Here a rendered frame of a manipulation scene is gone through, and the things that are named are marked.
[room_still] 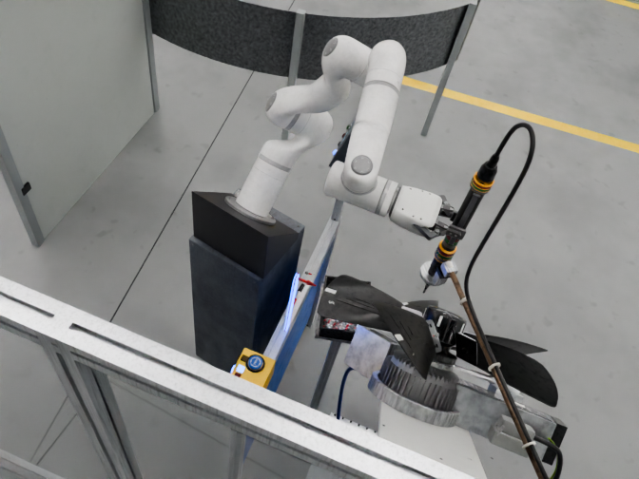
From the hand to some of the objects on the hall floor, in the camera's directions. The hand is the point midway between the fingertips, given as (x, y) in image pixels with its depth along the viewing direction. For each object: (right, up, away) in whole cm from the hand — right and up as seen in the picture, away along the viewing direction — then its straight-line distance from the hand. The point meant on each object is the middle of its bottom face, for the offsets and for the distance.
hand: (457, 225), depth 135 cm
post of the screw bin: (-35, -82, +139) cm, 166 cm away
